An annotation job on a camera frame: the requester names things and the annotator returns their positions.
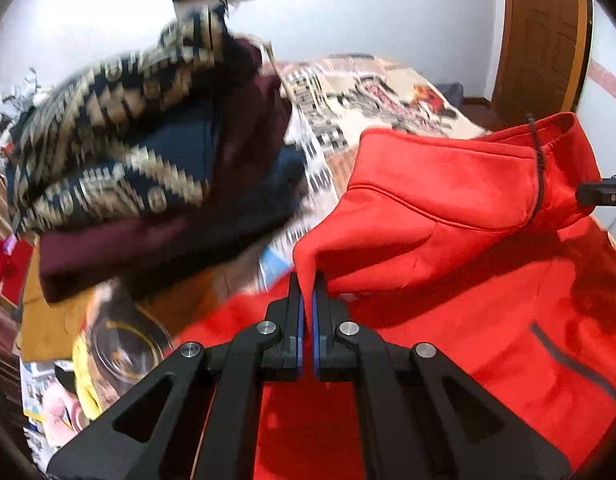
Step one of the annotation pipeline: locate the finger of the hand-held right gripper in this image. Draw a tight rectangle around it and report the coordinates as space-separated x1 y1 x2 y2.
576 171 616 209

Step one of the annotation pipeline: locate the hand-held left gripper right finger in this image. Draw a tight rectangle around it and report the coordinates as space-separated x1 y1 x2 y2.
312 271 573 480

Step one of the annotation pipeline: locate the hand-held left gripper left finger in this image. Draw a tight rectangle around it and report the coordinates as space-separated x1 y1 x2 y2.
45 271 305 480

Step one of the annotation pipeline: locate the red zip jacket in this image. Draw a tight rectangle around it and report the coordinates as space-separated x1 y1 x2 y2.
178 112 616 480

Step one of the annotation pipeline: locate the wooden door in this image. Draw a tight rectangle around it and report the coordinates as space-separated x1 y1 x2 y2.
492 0 588 131

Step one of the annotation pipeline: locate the maroon garment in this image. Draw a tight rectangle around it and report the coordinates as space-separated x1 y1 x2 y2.
38 40 309 306

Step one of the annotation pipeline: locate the grey backpack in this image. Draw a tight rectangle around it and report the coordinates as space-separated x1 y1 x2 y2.
435 81 463 106

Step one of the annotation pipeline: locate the wooden stool with flower cutouts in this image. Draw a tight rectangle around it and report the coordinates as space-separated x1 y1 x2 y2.
18 255 104 361

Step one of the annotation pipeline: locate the printed bed sheet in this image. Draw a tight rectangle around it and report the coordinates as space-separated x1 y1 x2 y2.
18 52 493 461

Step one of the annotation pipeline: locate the navy patterned sweater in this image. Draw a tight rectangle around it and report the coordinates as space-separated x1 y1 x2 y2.
5 7 309 236

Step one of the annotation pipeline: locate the red plush toy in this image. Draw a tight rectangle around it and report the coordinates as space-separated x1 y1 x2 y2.
0 237 34 306

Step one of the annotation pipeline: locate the pile of clutter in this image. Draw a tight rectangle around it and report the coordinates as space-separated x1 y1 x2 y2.
0 67 54 126

